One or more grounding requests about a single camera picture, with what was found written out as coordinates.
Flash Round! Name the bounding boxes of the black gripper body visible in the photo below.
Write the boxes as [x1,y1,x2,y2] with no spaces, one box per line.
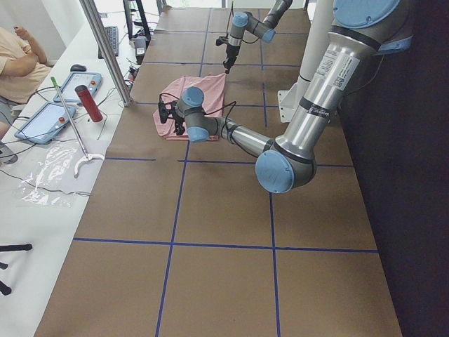
[173,114,185,136]
[225,44,239,63]

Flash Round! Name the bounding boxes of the pink Snoopy t-shirt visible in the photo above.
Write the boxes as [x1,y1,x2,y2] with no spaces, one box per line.
[153,73,227,143]

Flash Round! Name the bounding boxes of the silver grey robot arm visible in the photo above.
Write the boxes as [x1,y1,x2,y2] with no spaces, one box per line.
[170,0,415,193]
[215,1,293,74]

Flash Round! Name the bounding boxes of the black stand on white desk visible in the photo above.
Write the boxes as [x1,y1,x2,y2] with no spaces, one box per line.
[123,0,152,65]

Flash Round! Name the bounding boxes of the grabber stick with white hook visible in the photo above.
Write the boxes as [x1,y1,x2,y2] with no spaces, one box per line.
[51,76,105,178]

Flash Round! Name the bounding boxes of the far blue teach pendant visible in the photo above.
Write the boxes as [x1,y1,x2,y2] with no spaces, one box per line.
[60,72,102,103]

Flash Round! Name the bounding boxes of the blue teach pendant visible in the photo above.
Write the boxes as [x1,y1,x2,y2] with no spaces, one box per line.
[60,72,102,103]
[15,103,69,145]

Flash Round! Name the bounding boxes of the red water bottle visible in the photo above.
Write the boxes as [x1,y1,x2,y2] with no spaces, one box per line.
[74,85,103,123]

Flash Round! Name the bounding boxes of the black keyboard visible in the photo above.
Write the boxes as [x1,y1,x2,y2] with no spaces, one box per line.
[104,26,119,56]

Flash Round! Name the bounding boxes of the black computer mouse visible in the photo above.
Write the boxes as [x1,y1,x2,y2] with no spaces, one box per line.
[70,64,87,72]

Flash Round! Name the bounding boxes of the near blue teach pendant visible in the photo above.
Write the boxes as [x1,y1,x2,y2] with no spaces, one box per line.
[15,103,69,145]

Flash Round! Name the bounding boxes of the clear plastic bag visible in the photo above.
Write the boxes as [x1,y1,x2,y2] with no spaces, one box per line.
[14,140,91,207]

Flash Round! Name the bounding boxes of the seated person in peach shirt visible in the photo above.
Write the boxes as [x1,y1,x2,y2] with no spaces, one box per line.
[0,24,53,140]

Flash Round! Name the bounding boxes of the near black tripod legs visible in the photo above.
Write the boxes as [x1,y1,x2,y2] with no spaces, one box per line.
[0,243,34,296]

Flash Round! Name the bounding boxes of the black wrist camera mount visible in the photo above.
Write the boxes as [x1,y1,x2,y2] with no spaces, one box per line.
[215,35,229,46]
[158,100,177,124]

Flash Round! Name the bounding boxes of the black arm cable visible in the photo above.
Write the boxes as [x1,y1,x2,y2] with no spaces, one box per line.
[203,100,238,141]

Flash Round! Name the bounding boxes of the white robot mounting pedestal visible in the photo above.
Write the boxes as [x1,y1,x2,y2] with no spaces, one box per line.
[277,0,334,123]

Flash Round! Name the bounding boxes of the aluminium frame post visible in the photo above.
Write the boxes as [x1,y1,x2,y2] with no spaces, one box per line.
[79,0,133,107]

